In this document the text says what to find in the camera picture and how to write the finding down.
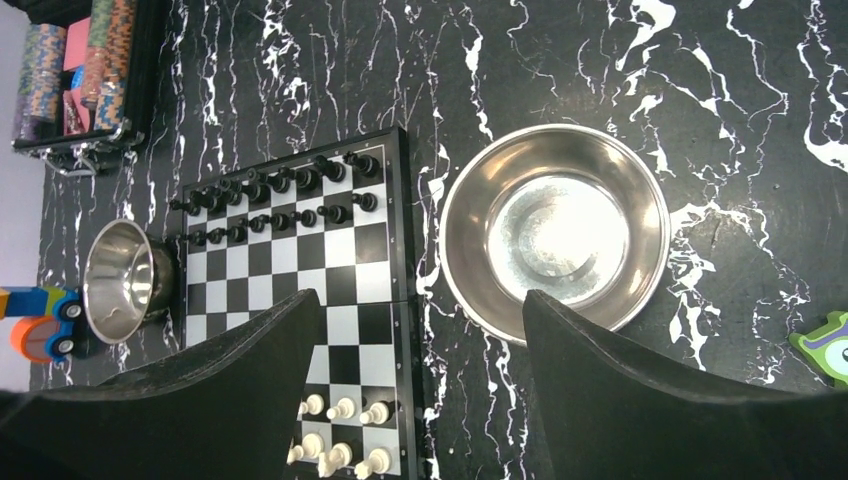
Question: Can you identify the black queen piece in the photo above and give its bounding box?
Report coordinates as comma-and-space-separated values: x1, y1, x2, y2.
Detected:
252, 170, 290, 193

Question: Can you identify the black bishop right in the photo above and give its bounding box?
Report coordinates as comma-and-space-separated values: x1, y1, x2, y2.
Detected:
313, 155, 346, 183

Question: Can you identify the black king piece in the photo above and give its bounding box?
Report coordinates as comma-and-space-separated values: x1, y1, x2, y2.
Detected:
278, 167, 320, 191

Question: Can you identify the black rook corner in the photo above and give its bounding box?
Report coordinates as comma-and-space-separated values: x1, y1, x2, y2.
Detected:
168, 198, 201, 217
343, 151, 380, 178

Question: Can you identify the small steel bowl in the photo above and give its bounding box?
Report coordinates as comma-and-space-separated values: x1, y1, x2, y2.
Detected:
82, 219, 177, 345

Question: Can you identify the steel bowl with chess pieces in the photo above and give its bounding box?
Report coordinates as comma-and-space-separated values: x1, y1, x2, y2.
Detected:
438, 124, 671, 345

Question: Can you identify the black bishop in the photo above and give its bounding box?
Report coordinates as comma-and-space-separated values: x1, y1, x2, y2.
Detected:
226, 180, 270, 204
313, 155, 346, 183

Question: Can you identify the black knight left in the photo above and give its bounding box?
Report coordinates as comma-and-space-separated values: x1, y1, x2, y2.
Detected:
192, 187, 241, 211

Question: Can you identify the black poker chip case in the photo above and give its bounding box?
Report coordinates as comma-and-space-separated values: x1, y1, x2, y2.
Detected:
11, 1, 166, 178

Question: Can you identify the black bishop left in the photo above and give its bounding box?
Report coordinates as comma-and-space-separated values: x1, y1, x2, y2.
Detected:
226, 180, 270, 204

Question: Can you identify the black and white chessboard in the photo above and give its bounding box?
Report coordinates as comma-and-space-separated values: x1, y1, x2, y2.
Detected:
176, 127, 426, 479

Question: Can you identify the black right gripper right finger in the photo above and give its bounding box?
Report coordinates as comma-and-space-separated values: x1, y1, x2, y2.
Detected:
522, 290, 847, 479

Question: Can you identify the black rook right corner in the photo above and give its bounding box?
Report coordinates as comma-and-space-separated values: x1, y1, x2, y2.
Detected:
343, 151, 380, 178

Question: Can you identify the colourful toy block car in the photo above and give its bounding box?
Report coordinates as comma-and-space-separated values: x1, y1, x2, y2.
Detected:
1, 286, 85, 363

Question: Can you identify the green toy car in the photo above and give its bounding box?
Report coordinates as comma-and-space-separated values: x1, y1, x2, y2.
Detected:
788, 311, 847, 389

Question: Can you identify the white chess piece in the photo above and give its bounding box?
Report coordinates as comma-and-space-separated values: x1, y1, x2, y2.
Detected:
354, 447, 392, 480
359, 401, 392, 425
317, 442, 353, 478

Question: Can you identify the black rook left corner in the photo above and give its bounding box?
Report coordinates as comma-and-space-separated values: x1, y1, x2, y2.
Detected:
168, 198, 201, 217

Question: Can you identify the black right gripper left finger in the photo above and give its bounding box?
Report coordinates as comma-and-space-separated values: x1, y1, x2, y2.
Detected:
1, 289, 321, 479

